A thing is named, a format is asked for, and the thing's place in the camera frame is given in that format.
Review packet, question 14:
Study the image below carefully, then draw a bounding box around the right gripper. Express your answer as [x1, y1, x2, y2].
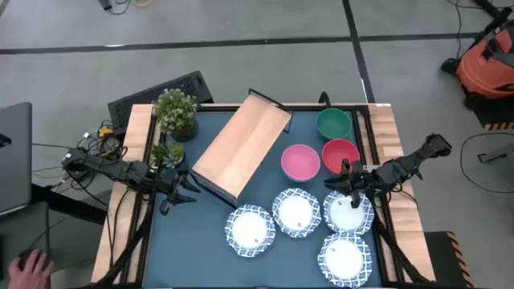
[324, 158, 381, 210]

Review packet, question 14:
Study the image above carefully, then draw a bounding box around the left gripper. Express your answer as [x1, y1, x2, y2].
[154, 165, 202, 217]

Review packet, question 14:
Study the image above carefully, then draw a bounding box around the blue patterned paper plate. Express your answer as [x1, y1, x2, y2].
[271, 188, 322, 238]
[323, 189, 375, 236]
[317, 232, 373, 289]
[224, 204, 277, 258]

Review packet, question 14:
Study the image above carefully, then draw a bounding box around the pink bowl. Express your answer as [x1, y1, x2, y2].
[280, 144, 321, 181]

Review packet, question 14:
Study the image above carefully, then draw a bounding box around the green bowl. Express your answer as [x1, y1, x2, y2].
[316, 108, 353, 141]

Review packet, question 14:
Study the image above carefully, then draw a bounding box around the small succulent in pot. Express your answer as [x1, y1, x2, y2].
[150, 142, 186, 169]

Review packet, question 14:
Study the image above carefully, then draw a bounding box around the wooden rack board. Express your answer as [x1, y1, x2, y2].
[188, 88, 295, 208]

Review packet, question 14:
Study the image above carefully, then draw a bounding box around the wooden table side board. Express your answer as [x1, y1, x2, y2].
[367, 103, 437, 282]
[91, 104, 156, 284]

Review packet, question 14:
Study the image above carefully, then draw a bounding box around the black diagonal support strut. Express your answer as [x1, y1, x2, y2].
[96, 190, 157, 288]
[367, 192, 429, 287]

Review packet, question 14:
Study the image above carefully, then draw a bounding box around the flowering plant in ribbed pot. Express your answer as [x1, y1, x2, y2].
[151, 88, 200, 144]

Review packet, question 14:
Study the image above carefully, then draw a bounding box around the black metal base bar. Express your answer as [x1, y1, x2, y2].
[31, 182, 108, 226]

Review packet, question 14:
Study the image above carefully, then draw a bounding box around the black mat with hazard stripes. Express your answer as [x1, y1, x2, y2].
[424, 230, 475, 289]
[465, 94, 514, 132]

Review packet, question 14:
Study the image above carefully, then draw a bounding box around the grey desk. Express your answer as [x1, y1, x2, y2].
[0, 200, 51, 289]

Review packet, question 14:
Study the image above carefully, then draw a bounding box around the grey laptop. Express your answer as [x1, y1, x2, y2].
[0, 102, 33, 214]

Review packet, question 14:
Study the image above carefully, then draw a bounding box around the person's hand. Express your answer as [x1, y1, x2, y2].
[7, 249, 55, 289]

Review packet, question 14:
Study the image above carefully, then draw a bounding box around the orange shop vacuum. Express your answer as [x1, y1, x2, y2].
[441, 18, 514, 109]

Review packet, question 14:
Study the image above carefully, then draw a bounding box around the black table frame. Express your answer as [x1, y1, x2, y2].
[136, 103, 389, 289]

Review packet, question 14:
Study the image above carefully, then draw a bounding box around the black cable bundle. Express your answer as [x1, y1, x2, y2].
[31, 120, 129, 193]

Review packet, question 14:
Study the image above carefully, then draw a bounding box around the black floor cable loop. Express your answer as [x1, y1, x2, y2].
[459, 131, 514, 194]

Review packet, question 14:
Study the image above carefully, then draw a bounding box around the grey metal bracket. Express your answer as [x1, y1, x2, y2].
[476, 143, 514, 165]

